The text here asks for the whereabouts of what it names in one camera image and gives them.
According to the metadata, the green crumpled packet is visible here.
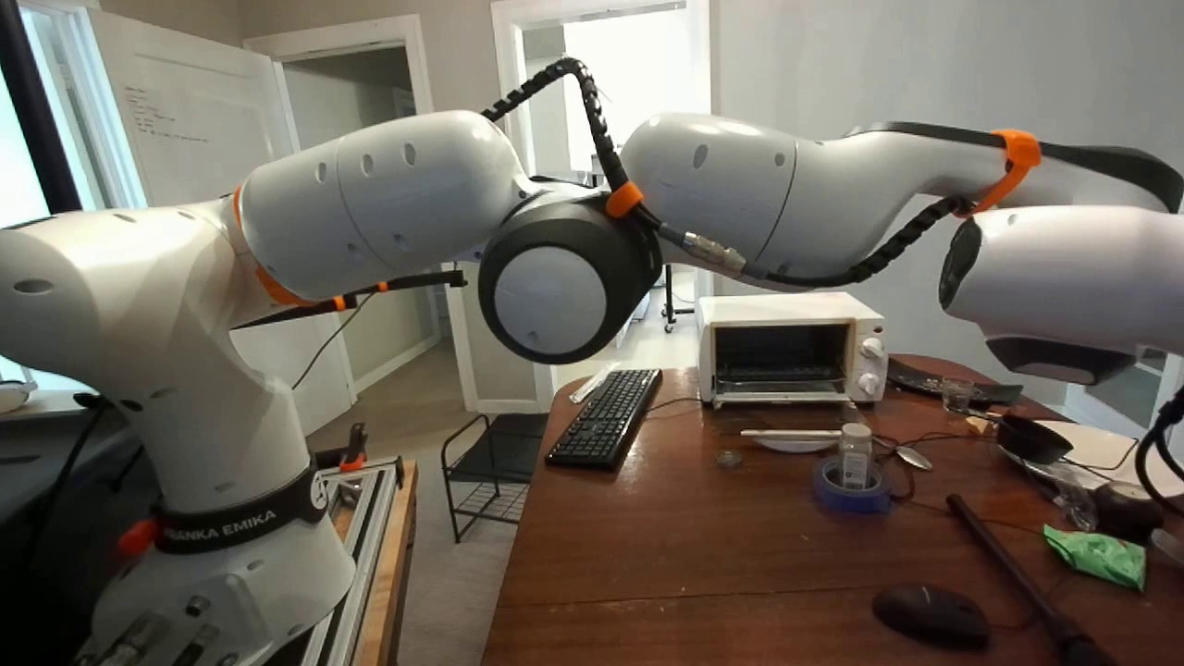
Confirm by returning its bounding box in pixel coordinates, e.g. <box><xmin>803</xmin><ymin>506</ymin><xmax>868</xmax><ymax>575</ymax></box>
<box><xmin>1040</xmin><ymin>523</ymin><xmax>1149</xmax><ymax>595</ymax></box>

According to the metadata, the white toaster oven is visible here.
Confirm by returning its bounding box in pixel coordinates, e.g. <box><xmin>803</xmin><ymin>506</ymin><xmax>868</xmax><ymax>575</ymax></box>
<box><xmin>690</xmin><ymin>290</ymin><xmax>892</xmax><ymax>411</ymax></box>

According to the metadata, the black metal stool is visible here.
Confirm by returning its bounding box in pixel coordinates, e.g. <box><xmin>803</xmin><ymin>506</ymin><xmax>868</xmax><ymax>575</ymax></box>
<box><xmin>435</xmin><ymin>411</ymin><xmax>554</xmax><ymax>548</ymax></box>

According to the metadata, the metal spoon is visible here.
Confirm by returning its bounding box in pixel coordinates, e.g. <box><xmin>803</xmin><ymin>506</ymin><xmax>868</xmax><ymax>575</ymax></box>
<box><xmin>892</xmin><ymin>439</ymin><xmax>938</xmax><ymax>476</ymax></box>

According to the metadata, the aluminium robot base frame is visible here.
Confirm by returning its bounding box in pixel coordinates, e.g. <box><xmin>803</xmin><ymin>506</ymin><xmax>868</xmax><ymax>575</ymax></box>
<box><xmin>290</xmin><ymin>450</ymin><xmax>411</xmax><ymax>666</ymax></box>

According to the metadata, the black computer mouse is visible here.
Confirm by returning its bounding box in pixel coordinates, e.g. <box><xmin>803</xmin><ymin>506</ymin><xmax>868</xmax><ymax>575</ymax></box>
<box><xmin>868</xmin><ymin>580</ymin><xmax>996</xmax><ymax>656</ymax></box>

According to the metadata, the clear drinking glass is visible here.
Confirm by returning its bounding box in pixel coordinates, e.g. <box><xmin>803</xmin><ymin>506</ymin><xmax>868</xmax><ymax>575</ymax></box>
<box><xmin>938</xmin><ymin>379</ymin><xmax>982</xmax><ymax>418</ymax></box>

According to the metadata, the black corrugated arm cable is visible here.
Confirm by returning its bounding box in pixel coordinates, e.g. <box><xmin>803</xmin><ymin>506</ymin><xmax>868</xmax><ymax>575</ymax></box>
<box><xmin>476</xmin><ymin>52</ymin><xmax>1046</xmax><ymax>297</ymax></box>

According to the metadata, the long black stick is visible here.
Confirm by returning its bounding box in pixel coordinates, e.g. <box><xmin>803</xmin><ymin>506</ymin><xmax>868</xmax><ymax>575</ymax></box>
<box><xmin>942</xmin><ymin>487</ymin><xmax>1121</xmax><ymax>666</ymax></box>

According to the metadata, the whiteboard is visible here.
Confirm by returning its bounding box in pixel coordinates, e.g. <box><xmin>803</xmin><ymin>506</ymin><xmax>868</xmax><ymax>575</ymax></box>
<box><xmin>85</xmin><ymin>6</ymin><xmax>364</xmax><ymax>436</ymax></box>

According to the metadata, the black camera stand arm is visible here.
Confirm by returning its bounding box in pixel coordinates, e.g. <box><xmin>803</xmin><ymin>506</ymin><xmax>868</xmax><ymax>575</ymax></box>
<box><xmin>232</xmin><ymin>268</ymin><xmax>473</xmax><ymax>333</ymax></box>

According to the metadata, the wooden workbench top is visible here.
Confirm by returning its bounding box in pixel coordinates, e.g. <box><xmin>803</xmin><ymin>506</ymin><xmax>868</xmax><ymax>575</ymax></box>
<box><xmin>351</xmin><ymin>460</ymin><xmax>420</xmax><ymax>666</ymax></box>

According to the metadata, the small black gadget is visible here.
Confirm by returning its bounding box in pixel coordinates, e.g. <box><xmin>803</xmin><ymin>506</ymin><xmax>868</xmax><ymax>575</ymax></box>
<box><xmin>1089</xmin><ymin>482</ymin><xmax>1173</xmax><ymax>543</ymax></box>

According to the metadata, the black computer keyboard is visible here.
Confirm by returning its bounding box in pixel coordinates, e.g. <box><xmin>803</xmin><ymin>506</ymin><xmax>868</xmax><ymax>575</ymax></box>
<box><xmin>540</xmin><ymin>363</ymin><xmax>671</xmax><ymax>475</ymax></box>

